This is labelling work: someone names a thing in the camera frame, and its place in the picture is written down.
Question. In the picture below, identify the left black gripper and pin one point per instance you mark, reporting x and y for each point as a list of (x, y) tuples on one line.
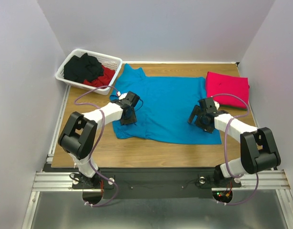
[(133, 119)]

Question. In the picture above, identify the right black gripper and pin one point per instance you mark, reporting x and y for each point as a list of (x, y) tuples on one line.
[(197, 115)]

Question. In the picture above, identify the blue t shirt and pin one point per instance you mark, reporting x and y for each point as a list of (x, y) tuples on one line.
[(164, 108)]

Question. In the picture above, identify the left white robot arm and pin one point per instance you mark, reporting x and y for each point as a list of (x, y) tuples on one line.
[(82, 132)]

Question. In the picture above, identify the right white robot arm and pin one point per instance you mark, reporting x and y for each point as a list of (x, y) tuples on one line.
[(258, 149)]

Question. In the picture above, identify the folded pink t shirt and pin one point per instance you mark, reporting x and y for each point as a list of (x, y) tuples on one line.
[(216, 83)]

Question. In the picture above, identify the dark red t shirt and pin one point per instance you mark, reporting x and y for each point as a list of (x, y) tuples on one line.
[(103, 80)]

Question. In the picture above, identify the black t shirt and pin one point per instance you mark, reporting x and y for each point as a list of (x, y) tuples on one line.
[(86, 67)]

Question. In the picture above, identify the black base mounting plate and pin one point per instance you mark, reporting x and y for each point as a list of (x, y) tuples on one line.
[(147, 183)]

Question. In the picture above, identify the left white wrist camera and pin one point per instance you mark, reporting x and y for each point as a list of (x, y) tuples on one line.
[(120, 95)]

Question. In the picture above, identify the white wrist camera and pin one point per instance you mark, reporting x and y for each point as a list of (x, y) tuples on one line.
[(120, 95), (214, 105)]

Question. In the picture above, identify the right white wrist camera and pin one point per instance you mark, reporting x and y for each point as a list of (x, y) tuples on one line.
[(214, 105)]

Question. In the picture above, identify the aluminium extrusion frame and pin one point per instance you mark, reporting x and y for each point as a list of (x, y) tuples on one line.
[(48, 179)]

